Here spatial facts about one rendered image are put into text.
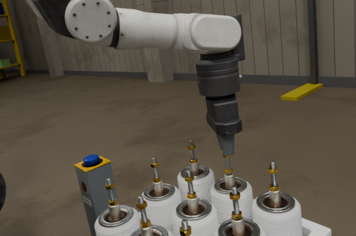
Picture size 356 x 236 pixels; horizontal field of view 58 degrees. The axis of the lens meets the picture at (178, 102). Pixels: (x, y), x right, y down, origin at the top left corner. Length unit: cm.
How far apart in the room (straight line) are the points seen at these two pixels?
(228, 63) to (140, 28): 19
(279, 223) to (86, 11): 51
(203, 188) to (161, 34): 41
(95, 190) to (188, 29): 47
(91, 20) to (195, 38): 19
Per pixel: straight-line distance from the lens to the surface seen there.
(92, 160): 84
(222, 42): 62
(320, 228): 77
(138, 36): 57
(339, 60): 263
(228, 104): 66
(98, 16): 52
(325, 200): 120
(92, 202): 86
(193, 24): 59
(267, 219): 68
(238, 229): 61
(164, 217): 76
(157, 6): 363
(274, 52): 285
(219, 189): 76
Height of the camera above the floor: 63
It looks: 14 degrees down
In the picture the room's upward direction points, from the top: 8 degrees counter-clockwise
